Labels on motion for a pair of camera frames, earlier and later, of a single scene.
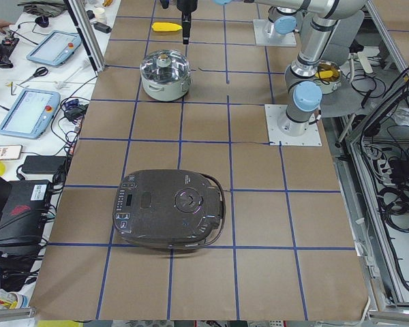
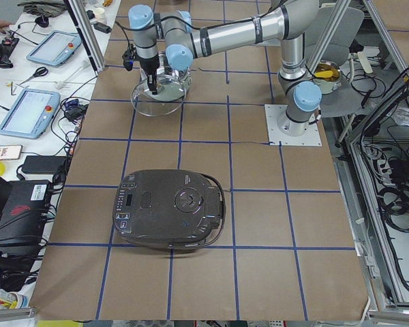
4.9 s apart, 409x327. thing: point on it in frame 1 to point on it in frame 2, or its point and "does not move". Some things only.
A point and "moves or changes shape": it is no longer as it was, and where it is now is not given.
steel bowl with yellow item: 328,74 does not move
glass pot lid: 165,66 moves or changes shape
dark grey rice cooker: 168,208 does not move
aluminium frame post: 87,35 does not move
